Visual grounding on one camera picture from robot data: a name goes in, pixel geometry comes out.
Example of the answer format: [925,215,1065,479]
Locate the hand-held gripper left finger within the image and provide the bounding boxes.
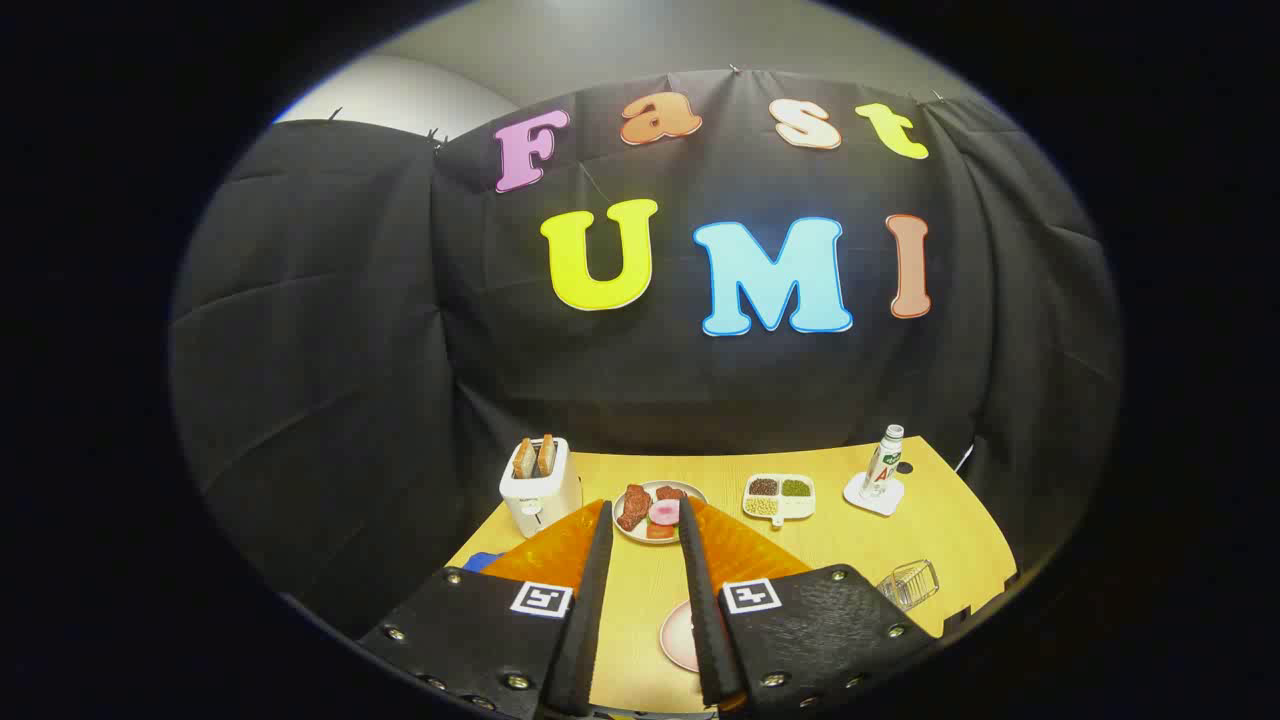
[358,498,614,720]

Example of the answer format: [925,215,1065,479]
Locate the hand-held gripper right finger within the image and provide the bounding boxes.
[678,495,939,716]

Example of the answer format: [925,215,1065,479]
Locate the pink round plate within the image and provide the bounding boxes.
[658,598,701,674]

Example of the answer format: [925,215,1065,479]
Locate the white oval food plate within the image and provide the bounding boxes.
[612,480,708,545]

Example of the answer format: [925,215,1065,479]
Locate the white toaster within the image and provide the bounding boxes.
[499,437,584,540]

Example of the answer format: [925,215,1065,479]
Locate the white divided dish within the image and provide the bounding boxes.
[741,473,816,528]

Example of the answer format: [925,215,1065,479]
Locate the white square coaster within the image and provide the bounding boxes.
[843,472,906,517]

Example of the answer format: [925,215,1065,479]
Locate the white bottle green cap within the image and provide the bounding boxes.
[860,424,905,500]

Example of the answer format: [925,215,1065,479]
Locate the metal wire cutlery basket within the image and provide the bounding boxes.
[877,559,941,612]

